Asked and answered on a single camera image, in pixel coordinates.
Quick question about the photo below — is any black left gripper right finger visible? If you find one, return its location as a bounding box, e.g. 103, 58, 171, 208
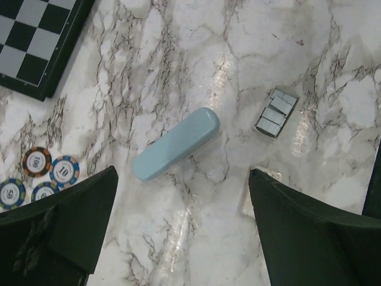
248, 169, 380, 285

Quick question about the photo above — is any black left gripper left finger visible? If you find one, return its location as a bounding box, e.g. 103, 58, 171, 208
1, 166, 118, 285

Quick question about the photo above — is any staple tray with staples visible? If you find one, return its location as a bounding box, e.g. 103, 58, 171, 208
254, 87, 299, 138

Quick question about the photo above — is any light blue stapler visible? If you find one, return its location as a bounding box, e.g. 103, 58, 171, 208
132, 107, 221, 181

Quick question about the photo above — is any white staple box sleeve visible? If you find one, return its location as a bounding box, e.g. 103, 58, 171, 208
256, 166, 282, 181

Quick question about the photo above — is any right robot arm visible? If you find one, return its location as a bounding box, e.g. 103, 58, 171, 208
362, 146, 381, 219

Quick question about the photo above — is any blue fifty poker chip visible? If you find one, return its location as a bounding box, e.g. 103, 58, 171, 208
1, 178, 26, 210

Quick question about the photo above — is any light blue ten poker chip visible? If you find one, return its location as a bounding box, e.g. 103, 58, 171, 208
49, 155, 80, 189

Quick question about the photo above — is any brown hundred poker chip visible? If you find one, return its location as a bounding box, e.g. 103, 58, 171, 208
22, 147, 52, 178

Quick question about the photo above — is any black grey chessboard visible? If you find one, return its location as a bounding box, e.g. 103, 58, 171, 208
1, 0, 94, 101

